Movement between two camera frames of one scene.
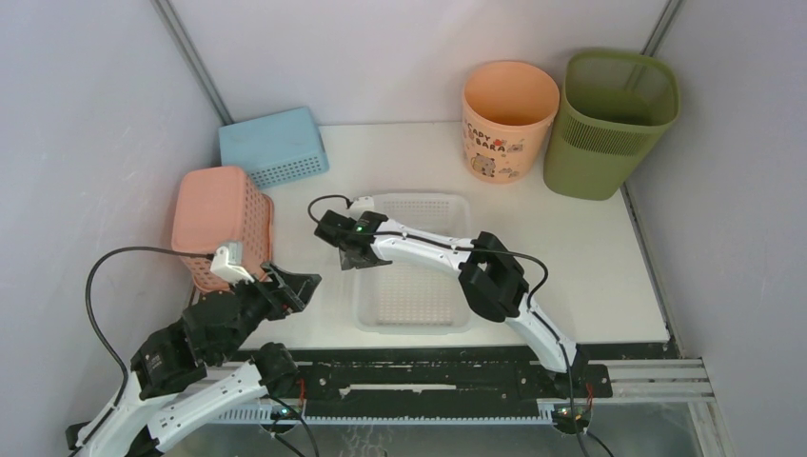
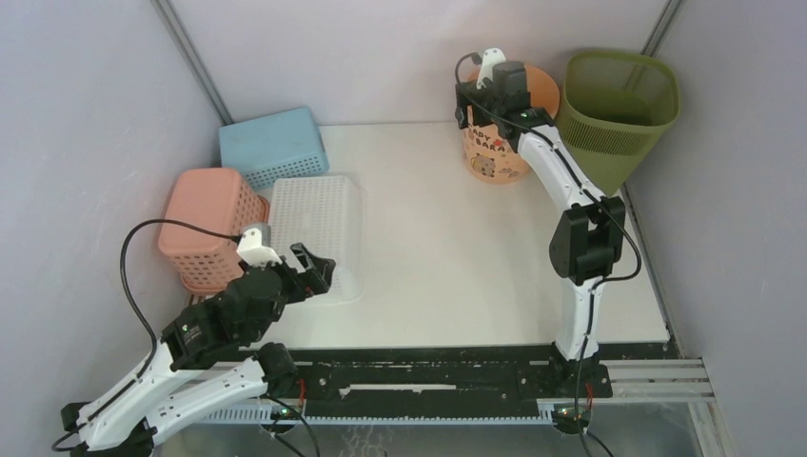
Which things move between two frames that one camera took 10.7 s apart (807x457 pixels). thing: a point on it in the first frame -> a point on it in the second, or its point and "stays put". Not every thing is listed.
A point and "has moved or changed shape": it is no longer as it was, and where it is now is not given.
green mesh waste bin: x=616 y=107 stays put
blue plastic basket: x=275 y=149 stays put
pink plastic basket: x=217 y=205 has moved or changed shape
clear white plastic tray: x=413 y=299 -> x=327 y=215
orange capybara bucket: x=507 y=112 stays put
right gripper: x=348 y=263 -> x=461 y=110
